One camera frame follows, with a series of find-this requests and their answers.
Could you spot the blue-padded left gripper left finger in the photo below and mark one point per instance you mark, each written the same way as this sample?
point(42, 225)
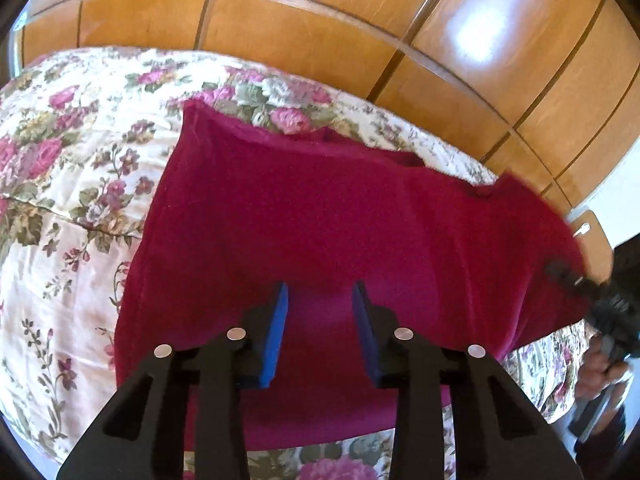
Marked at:
point(139, 434)

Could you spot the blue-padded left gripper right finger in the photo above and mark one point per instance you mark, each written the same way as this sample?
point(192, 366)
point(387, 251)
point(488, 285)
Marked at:
point(498, 433)

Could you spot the magenta long-sleeve shirt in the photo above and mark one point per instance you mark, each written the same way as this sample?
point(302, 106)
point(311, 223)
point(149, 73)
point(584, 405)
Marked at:
point(240, 209)

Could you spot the person's right hand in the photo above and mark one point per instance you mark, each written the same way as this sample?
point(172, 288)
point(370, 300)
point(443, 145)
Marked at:
point(596, 373)

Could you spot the floral bed cover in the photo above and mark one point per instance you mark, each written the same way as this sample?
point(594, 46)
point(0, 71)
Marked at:
point(85, 137)

